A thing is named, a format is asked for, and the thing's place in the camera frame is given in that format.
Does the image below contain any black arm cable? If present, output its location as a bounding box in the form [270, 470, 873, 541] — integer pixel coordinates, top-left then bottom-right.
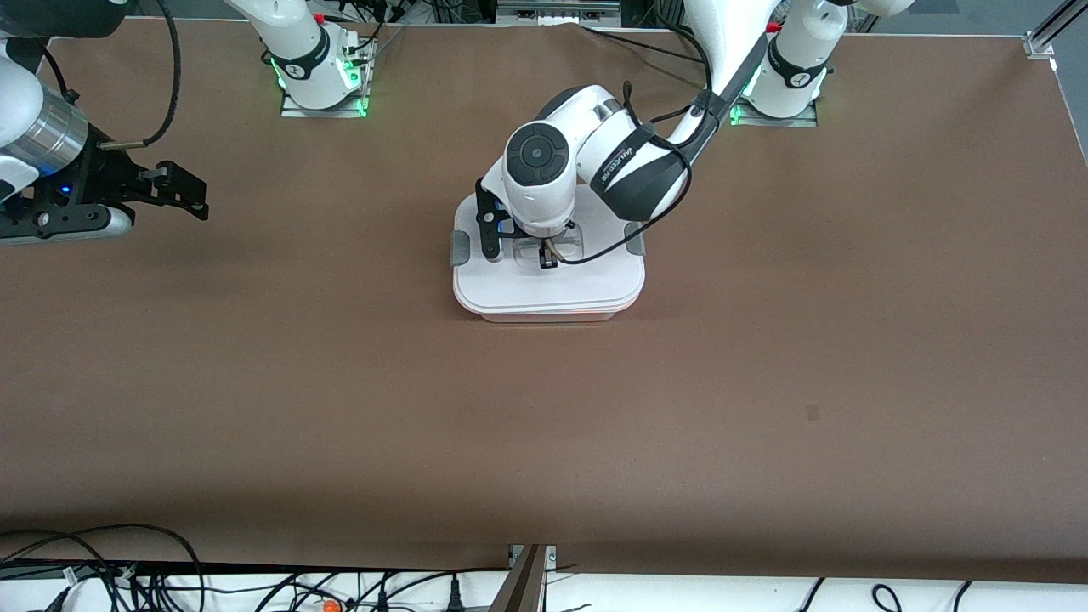
[551, 17, 717, 267]
[96, 0, 183, 150]

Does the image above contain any white box lid with handle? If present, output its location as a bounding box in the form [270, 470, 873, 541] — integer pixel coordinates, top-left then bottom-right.
[450, 194, 645, 314]

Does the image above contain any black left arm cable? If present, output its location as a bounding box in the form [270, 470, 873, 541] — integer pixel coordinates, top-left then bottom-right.
[551, 17, 717, 267]

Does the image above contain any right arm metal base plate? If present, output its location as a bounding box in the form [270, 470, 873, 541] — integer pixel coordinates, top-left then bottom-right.
[279, 36, 377, 120]

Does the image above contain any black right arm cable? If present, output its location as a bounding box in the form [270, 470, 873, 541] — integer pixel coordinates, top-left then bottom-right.
[96, 0, 183, 150]

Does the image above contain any aluminium profile corner bracket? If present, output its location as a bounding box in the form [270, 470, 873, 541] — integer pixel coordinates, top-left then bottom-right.
[1024, 0, 1088, 59]

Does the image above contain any black looped cable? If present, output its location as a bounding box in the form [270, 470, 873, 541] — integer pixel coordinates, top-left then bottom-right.
[0, 523, 207, 612]

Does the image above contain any long black table cable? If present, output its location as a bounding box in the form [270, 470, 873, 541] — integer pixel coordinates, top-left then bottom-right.
[581, 24, 708, 65]

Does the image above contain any short aluminium profile post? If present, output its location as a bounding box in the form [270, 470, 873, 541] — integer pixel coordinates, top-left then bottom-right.
[489, 544, 558, 612]

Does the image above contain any grey metal bracket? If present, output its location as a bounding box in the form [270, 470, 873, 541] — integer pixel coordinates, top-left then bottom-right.
[496, 0, 623, 26]

